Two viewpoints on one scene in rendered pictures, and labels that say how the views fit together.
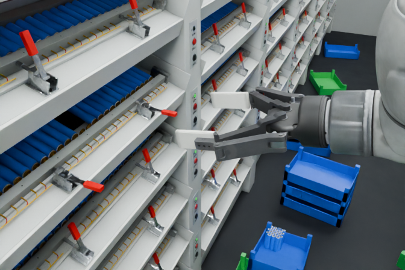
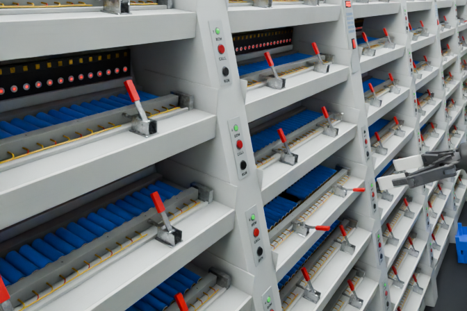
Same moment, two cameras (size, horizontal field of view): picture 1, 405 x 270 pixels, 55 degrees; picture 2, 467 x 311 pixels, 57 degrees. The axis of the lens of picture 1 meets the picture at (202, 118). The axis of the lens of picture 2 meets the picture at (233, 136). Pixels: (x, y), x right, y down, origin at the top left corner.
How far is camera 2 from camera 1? 0.52 m
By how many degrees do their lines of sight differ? 24
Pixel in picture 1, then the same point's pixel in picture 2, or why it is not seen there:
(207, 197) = (393, 294)
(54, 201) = (297, 240)
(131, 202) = (337, 266)
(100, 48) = (310, 143)
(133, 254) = not seen: outside the picture
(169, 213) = (364, 291)
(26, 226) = (285, 252)
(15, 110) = (281, 171)
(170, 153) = (358, 234)
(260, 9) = (411, 121)
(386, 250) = not seen: outside the picture
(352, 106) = not seen: outside the picture
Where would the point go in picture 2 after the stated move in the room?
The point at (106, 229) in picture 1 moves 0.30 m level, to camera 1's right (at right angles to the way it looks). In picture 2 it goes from (324, 282) to (439, 275)
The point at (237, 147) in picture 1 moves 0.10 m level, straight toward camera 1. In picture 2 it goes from (422, 176) to (429, 193)
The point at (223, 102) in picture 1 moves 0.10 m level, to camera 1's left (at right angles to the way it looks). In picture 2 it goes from (403, 164) to (363, 170)
